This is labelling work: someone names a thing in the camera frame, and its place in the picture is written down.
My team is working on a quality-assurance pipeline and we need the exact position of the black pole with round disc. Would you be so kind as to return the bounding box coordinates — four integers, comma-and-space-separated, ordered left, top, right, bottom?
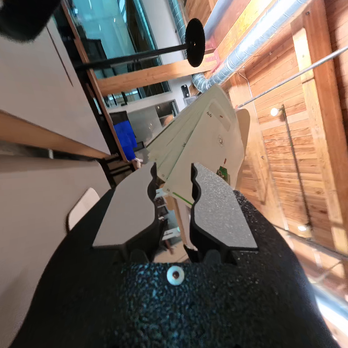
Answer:
75, 18, 206, 72

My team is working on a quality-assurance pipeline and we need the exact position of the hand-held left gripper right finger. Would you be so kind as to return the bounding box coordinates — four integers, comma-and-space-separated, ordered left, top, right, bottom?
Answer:
189, 163, 259, 263

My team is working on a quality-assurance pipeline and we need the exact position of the brick building instruction booklet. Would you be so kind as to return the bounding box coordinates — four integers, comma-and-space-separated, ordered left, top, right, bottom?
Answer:
147, 84, 245, 208

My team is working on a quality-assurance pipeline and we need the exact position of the silver air duct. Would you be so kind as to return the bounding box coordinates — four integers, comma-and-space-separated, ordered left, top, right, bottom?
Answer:
167, 0, 309, 93

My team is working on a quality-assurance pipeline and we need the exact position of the stack of blue bins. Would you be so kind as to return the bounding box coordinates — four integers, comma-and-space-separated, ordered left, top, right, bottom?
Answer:
113, 121, 138, 161

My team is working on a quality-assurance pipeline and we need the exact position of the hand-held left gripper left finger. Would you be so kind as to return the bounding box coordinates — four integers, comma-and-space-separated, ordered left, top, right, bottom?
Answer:
92, 162, 161, 262

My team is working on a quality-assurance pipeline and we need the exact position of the grey desk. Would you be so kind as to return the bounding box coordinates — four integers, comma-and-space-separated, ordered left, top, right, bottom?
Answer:
0, 155, 115, 348
0, 16, 109, 161

